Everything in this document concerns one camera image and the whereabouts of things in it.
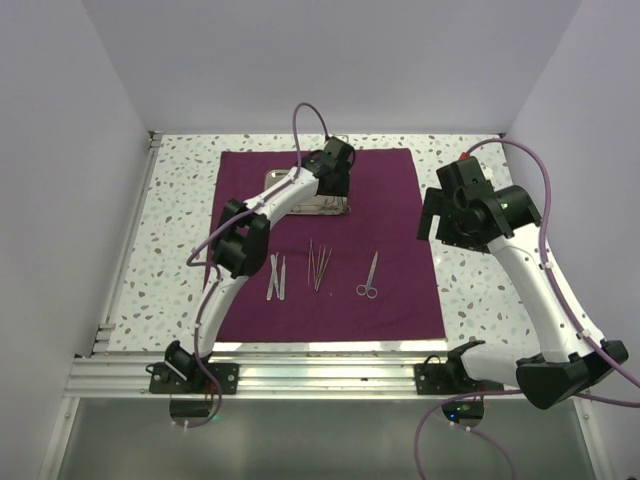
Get thin pointed steel tweezers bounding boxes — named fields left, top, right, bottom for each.
left=316, top=247, right=333, bottom=292

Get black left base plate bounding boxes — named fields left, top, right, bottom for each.
left=145, top=362, right=240, bottom=395

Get steel surgical scissors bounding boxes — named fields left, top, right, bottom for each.
left=356, top=251, right=379, bottom=299
left=324, top=197, right=348, bottom=215

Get steel instrument tray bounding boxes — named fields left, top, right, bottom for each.
left=264, top=169, right=351, bottom=216

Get purple cloth wrap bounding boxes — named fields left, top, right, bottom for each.
left=217, top=149, right=445, bottom=343

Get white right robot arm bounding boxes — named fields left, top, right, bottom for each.
left=415, top=157, right=629, bottom=409

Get steel forceps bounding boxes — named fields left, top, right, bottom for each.
left=291, top=199, right=327, bottom=215

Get aluminium frame rail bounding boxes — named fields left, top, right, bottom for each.
left=62, top=353, right=594, bottom=401

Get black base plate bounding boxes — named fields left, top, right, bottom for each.
left=413, top=340, right=505, bottom=395
left=145, top=362, right=240, bottom=395

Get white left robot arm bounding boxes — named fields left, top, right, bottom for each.
left=165, top=137, right=356, bottom=393

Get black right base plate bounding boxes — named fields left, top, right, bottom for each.
left=413, top=340, right=505, bottom=395

